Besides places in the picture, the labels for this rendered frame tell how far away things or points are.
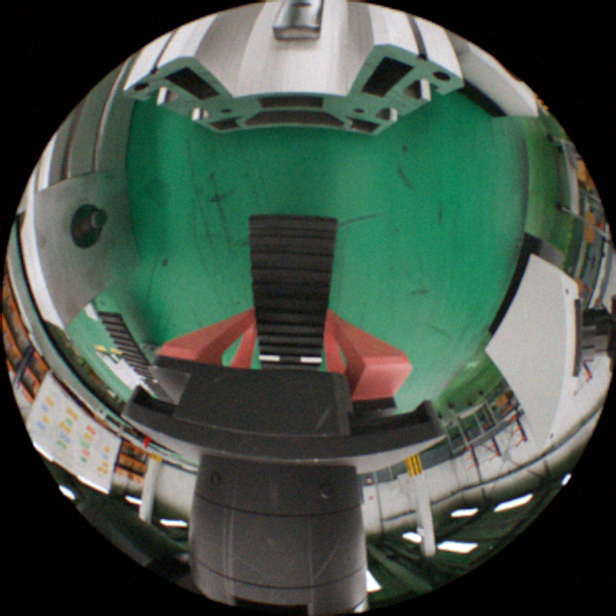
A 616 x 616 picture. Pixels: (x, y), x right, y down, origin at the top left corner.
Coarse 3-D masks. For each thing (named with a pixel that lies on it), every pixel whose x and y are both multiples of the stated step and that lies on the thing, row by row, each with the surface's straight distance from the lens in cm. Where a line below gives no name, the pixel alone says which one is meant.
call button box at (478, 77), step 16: (448, 32) 20; (464, 48) 17; (464, 64) 18; (480, 64) 17; (496, 64) 19; (464, 80) 20; (480, 80) 19; (496, 80) 19; (512, 80) 20; (480, 96) 21; (496, 96) 20; (512, 96) 20; (528, 96) 21; (496, 112) 23; (512, 112) 22; (528, 112) 21
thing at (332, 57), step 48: (288, 0) 14; (336, 0) 17; (192, 48) 7; (240, 48) 11; (288, 48) 11; (336, 48) 11; (384, 48) 6; (432, 48) 7; (144, 96) 9; (192, 96) 9; (240, 96) 10; (288, 96) 11; (336, 96) 9; (384, 96) 9
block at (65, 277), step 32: (64, 192) 16; (96, 192) 18; (32, 224) 16; (64, 224) 16; (96, 224) 14; (128, 224) 19; (32, 256) 18; (64, 256) 16; (96, 256) 17; (128, 256) 19; (32, 288) 25; (64, 288) 16; (96, 288) 17; (64, 320) 16
